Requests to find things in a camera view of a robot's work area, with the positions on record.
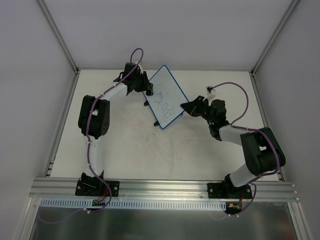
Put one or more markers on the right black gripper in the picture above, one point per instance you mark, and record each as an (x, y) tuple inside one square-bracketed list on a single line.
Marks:
[(200, 107)]

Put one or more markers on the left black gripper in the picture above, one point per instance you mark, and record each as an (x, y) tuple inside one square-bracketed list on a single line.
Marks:
[(146, 83)]

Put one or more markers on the blue framed whiteboard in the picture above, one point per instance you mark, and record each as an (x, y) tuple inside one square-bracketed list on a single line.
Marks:
[(165, 103)]

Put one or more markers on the black whiteboard eraser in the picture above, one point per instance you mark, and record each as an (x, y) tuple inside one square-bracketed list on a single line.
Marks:
[(149, 93)]

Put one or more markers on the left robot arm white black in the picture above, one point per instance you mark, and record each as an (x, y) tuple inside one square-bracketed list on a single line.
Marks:
[(94, 118)]

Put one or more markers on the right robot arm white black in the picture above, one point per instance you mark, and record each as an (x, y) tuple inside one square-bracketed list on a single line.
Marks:
[(261, 150)]

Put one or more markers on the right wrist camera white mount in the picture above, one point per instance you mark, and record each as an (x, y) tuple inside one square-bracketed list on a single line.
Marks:
[(210, 93)]

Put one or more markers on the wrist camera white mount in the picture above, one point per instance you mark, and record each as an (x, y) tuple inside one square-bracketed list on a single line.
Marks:
[(210, 93), (139, 67)]

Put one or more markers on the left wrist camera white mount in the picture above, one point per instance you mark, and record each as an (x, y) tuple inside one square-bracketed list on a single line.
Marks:
[(139, 67)]

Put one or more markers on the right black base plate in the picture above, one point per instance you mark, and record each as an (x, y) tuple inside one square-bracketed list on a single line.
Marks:
[(216, 191)]

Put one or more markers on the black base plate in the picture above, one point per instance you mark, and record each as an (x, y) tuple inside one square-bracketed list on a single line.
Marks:
[(216, 191), (112, 187)]

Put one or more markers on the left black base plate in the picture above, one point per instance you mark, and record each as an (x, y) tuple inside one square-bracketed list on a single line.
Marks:
[(112, 187)]

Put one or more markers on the white slotted cable duct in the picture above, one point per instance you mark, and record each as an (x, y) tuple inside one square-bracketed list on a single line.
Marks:
[(135, 204)]

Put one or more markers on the left aluminium frame post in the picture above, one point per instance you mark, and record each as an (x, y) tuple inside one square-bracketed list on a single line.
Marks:
[(57, 34)]

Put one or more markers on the aluminium frame post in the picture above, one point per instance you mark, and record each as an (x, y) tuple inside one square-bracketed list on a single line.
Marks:
[(277, 31), (57, 34)]

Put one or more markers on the right aluminium frame post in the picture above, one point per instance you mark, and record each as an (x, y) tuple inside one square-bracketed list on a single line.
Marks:
[(277, 31)]

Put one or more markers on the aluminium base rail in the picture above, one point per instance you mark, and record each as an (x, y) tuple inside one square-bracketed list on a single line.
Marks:
[(176, 190)]

